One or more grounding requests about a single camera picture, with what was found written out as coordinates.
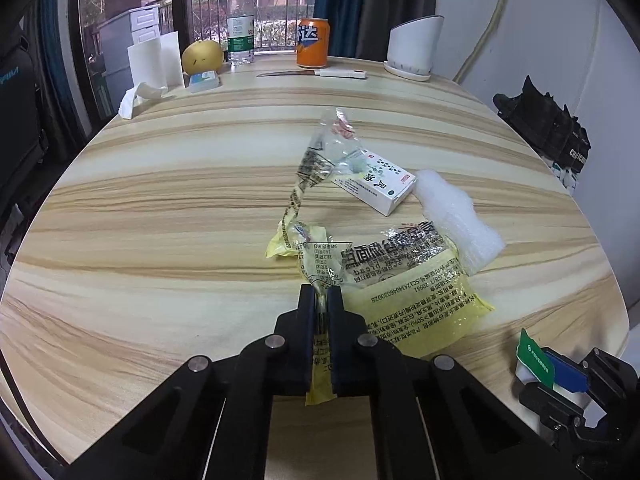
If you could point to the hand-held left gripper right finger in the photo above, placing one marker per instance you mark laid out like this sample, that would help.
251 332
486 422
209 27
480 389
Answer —
337 320

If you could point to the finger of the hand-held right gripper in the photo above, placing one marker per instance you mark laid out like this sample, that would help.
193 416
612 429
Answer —
550 405
567 375

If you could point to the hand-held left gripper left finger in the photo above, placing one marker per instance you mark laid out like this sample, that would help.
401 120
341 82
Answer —
307 320

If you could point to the green white card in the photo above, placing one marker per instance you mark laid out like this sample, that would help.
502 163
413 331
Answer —
535 360

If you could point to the yellow printed plastic bag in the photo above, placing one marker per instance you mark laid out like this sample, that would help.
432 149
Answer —
415 305

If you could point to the white medicine box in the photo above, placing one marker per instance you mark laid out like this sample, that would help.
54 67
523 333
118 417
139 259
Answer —
375 187

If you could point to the white bubble wrap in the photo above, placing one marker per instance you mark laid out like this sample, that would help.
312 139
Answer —
455 215

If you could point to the clear printed plastic bag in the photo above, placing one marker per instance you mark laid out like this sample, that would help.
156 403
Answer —
320 155

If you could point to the black printed bag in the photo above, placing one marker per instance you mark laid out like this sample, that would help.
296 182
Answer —
545 125

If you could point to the small tissue pack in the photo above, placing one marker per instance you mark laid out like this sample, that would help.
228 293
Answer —
204 81

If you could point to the orange soda can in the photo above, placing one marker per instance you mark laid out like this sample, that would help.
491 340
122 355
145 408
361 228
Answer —
312 45

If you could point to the crumpled white tissue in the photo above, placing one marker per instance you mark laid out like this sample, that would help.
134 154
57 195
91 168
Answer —
137 99

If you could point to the white slanted planter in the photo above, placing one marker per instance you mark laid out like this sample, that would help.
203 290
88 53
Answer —
412 47

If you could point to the yellow pear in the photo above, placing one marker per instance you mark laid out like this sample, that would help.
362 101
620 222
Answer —
202 56

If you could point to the clear water bottle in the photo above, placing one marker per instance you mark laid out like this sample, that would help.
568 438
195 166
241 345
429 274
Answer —
240 25

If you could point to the balcony railing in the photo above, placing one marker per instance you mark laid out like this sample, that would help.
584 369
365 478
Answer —
280 15

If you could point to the blue curtain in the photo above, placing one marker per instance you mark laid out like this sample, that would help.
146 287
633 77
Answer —
345 5

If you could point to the grey cabinet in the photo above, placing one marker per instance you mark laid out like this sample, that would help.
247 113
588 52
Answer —
117 45

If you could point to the black office chair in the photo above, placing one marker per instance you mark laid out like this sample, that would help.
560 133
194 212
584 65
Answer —
20 110

